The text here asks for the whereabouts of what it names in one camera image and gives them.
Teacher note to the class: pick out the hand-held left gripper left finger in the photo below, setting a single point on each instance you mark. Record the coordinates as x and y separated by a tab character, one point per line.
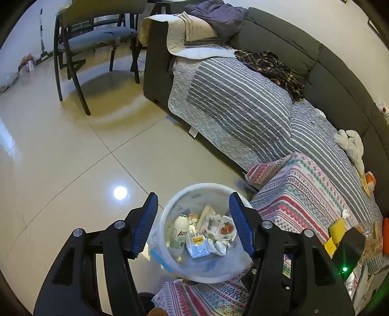
146	226

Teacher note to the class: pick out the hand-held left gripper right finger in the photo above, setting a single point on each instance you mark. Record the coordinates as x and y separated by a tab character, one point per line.
241	226

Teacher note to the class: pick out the yellow sponge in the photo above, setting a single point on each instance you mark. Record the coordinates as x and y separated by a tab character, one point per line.
338	228

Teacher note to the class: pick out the white wrapper with red picture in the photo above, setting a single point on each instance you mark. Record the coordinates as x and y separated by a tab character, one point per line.
220	226

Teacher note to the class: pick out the clear jar with beige contents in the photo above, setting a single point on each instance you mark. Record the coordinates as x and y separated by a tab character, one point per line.
372	250

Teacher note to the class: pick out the clear jar with wooden lid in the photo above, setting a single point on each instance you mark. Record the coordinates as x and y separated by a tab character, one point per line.
369	231

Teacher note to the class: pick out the crumpled silver wrapper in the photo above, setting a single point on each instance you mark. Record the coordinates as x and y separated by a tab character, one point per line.
220	246

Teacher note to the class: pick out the crumpled white tissue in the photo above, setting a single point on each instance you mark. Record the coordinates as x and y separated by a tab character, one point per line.
345	213

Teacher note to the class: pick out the white milk bottle green label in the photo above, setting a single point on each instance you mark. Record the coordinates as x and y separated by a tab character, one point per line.
179	235

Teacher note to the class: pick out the beige wrapper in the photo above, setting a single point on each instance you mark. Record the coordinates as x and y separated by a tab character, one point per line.
206	216

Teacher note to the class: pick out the orange cushion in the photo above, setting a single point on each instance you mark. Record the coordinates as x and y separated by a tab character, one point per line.
386	237

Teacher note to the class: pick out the white and blue packet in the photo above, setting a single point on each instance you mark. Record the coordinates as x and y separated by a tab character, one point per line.
198	244

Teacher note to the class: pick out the pink and teal patterned blanket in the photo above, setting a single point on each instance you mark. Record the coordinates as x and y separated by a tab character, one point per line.
297	188

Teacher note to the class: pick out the orange and white packet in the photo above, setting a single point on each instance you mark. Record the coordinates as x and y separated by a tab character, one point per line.
370	178

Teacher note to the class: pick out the grey striped quilt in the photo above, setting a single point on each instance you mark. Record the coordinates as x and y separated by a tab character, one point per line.
243	106

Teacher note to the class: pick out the dark plaid shirt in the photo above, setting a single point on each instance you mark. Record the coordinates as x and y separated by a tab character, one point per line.
270	65

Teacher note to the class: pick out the dark grey sofa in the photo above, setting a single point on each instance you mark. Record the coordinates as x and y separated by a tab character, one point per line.
273	33

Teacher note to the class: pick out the dark chair with blue seat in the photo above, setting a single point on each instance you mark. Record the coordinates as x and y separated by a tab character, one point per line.
91	38

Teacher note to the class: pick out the beige quilted cover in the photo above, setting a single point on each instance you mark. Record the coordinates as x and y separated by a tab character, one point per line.
182	33

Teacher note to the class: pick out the small coloured bag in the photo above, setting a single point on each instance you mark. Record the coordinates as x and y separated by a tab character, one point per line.
27	62

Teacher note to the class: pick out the purple jacket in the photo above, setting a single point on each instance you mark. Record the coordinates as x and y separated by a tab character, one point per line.
218	18

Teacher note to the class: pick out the floor mop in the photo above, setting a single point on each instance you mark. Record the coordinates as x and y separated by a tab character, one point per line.
40	30

